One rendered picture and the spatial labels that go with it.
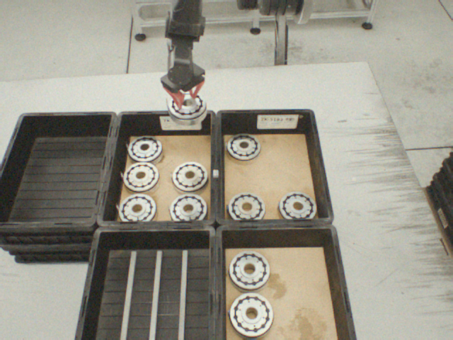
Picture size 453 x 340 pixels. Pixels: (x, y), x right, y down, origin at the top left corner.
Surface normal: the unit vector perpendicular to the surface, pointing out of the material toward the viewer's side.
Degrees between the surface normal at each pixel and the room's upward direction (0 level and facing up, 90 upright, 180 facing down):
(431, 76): 0
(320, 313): 0
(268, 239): 90
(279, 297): 0
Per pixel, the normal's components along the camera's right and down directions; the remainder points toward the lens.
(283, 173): 0.00, -0.59
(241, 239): 0.02, 0.80
